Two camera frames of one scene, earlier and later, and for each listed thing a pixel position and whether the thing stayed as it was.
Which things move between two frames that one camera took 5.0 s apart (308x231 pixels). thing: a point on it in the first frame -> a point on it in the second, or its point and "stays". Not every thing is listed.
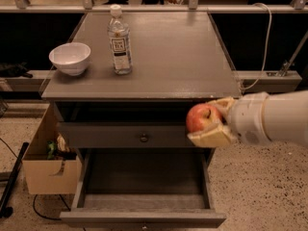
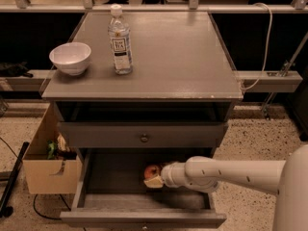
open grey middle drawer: x=144 y=189 stays
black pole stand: x=7 y=211 stays
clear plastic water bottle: x=118 y=32 stays
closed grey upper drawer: x=126 y=135 stays
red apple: x=201 y=116 -> x=151 y=171
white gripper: x=248 y=118 -> x=167 y=175
